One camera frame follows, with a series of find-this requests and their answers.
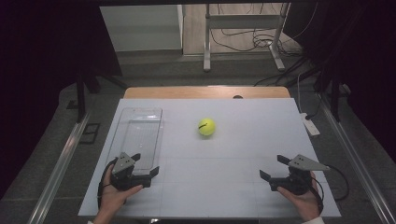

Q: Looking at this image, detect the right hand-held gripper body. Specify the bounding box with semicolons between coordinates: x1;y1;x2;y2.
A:
270;154;331;195

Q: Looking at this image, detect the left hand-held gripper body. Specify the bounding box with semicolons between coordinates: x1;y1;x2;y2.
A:
110;151;144;191

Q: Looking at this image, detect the clear plastic container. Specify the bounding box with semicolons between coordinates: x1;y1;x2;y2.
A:
106;106;163;175

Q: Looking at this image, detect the yellow tennis ball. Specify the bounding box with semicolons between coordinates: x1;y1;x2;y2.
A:
197;118;217;137

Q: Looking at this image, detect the person's right hand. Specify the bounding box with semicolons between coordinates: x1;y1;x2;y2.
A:
277;172;321;222

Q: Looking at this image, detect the person's left hand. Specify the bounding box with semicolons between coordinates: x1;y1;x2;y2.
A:
96;167;144;218

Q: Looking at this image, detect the white table cover board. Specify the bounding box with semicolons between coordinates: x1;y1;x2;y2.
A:
78;98;342;218

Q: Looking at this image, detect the white power strip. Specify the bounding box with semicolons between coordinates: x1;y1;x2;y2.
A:
300;112;321;137

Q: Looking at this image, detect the black metal stand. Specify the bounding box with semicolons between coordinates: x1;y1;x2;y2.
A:
65;66;129;124
312;71;353;123

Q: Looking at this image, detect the wooden table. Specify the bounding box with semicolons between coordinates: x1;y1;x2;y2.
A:
123;86;291;100

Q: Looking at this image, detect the dark curtain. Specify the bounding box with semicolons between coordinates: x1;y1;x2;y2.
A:
0;0;123;200
284;0;396;157

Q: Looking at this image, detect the white cabinet panel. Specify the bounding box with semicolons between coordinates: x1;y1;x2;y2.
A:
100;4;184;52

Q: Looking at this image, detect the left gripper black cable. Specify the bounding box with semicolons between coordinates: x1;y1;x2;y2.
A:
97;158;119;210

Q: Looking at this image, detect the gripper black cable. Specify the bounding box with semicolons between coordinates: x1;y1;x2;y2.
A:
97;158;119;210
306;164;350;216

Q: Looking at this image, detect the black floor frame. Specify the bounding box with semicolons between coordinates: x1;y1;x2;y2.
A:
78;122;102;146

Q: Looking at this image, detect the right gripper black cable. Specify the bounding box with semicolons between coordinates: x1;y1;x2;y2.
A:
306;164;350;216

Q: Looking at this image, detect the aluminium rail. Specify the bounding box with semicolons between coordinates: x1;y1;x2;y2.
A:
26;113;92;224
318;92;396;224

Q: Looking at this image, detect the white cable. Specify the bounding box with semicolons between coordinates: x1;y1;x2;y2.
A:
296;72;305;114

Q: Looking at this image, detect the tangle of black floor cables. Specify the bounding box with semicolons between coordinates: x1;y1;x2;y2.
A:
209;3;318;88

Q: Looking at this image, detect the grey metal desk frame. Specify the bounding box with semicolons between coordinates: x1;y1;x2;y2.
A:
203;3;291;73

